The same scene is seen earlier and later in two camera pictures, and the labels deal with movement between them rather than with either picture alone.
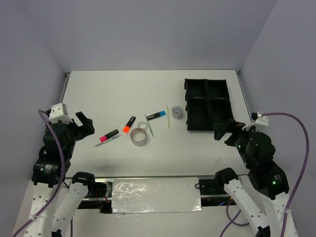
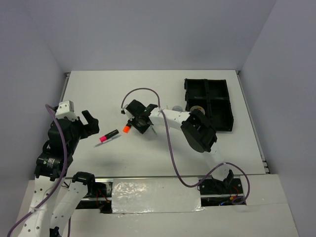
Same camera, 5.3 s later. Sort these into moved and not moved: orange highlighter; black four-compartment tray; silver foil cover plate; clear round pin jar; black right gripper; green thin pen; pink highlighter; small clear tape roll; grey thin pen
Moved: green thin pen; small clear tape roll; black right gripper
Not moved: silver foil cover plate; black four-compartment tray; clear round pin jar; orange highlighter; pink highlighter; grey thin pen
